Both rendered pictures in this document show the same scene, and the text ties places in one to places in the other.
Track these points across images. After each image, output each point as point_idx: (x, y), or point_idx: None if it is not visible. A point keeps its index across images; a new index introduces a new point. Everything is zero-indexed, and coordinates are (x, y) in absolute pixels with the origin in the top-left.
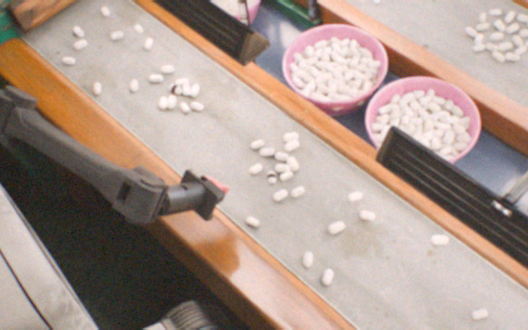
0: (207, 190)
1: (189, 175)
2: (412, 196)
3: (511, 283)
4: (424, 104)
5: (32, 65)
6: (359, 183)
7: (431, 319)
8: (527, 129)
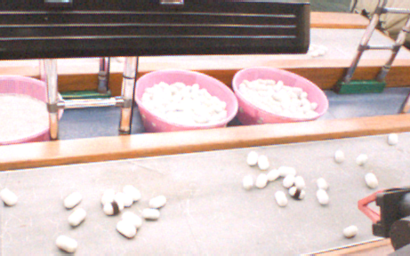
0: None
1: (390, 198)
2: (354, 128)
3: None
4: (255, 89)
5: None
6: (322, 149)
7: None
8: (309, 67)
